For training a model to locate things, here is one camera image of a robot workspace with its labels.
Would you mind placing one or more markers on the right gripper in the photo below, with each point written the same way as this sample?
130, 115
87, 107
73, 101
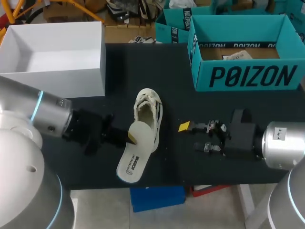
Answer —
240, 140

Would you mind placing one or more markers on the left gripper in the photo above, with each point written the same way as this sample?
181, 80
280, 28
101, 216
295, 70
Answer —
88, 126

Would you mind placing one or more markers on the white insole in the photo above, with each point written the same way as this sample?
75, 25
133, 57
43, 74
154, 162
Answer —
133, 164

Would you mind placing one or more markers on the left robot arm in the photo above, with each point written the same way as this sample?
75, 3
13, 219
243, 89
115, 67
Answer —
16, 152

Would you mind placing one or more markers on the cream knit shoe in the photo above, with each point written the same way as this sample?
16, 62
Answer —
149, 112

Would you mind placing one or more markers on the cream shoe in teal box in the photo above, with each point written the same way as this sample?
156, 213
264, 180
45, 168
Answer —
238, 56

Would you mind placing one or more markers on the white shoebox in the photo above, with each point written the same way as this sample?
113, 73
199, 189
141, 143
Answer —
52, 59

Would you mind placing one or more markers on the red box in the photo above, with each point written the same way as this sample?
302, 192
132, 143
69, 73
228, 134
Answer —
209, 190

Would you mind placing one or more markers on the blue box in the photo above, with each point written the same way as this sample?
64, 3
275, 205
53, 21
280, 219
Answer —
157, 198

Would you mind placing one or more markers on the large teal box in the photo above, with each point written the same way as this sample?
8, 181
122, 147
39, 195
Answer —
247, 76

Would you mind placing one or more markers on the brown cardboard box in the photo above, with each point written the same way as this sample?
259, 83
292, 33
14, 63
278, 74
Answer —
128, 33

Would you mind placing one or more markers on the yellow metal frame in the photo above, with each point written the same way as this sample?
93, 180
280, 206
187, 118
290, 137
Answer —
21, 9

